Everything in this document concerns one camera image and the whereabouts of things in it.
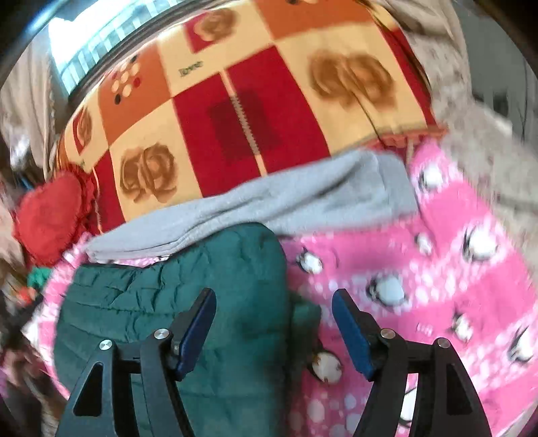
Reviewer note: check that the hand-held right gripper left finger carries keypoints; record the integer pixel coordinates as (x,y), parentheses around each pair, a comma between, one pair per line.
(195,332)

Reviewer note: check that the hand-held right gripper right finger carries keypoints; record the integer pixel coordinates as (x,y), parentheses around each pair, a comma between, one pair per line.
(351,332)

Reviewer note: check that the green quilted jacket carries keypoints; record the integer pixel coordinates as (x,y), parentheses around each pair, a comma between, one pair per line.
(243,269)

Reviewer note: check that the pink penguin blanket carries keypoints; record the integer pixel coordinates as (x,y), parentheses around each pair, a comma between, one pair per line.
(420,252)

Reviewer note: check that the grey garment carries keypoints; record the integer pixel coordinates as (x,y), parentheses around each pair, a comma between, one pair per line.
(252,201)

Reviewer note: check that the green ruffled cloth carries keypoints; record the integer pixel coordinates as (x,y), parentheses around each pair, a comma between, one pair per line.
(40,278)

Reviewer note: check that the red heart pillow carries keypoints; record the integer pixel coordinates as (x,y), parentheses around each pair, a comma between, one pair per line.
(48,218)

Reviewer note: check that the red orange rose blanket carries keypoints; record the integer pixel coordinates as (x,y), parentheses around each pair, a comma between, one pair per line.
(201,126)

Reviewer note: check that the beige curtain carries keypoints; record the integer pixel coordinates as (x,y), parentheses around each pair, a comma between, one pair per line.
(29,101)

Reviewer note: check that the beige draped cloth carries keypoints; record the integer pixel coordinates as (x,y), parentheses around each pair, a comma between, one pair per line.
(424,38)

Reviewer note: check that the window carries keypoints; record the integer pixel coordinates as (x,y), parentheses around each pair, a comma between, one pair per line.
(92,38)

